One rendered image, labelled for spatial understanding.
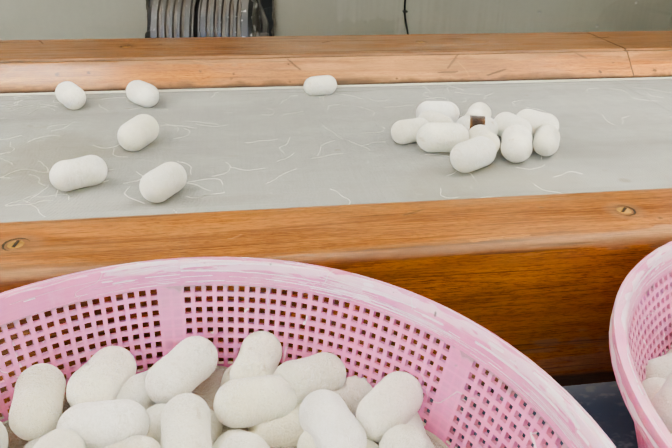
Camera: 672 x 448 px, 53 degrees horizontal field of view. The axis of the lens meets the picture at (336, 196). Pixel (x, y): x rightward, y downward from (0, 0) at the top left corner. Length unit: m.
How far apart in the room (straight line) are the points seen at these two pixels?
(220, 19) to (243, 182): 0.41
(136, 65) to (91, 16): 1.91
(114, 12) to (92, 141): 2.03
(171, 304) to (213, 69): 0.38
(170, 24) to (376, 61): 0.28
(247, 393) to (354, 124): 0.32
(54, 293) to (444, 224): 0.18
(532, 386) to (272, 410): 0.10
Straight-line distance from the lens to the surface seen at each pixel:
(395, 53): 0.68
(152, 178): 0.41
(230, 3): 0.84
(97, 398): 0.28
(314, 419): 0.26
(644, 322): 0.32
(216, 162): 0.47
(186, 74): 0.65
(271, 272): 0.29
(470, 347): 0.26
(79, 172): 0.44
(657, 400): 0.30
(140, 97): 0.59
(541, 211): 0.36
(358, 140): 0.51
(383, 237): 0.32
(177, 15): 0.84
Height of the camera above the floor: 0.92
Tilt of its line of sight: 25 degrees down
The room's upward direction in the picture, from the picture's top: 1 degrees clockwise
